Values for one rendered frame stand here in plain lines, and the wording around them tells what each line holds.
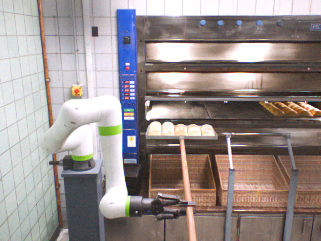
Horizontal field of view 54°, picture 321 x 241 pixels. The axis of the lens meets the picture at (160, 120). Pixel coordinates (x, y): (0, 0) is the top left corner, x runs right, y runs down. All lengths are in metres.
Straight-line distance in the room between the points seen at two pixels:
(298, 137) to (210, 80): 1.00
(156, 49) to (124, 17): 0.38
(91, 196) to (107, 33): 1.51
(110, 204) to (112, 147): 0.26
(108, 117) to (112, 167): 0.24
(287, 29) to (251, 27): 0.31
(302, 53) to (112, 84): 1.69
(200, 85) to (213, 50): 0.32
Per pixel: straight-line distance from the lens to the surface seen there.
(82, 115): 1.39
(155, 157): 2.99
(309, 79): 3.12
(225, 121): 2.97
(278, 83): 3.01
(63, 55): 2.97
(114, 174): 1.53
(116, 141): 1.48
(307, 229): 2.97
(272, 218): 2.82
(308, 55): 3.07
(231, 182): 2.52
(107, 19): 2.87
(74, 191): 1.90
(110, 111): 1.44
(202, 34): 2.85
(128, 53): 2.81
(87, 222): 1.99
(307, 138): 3.24
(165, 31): 2.83
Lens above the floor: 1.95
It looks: 15 degrees down
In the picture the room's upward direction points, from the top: straight up
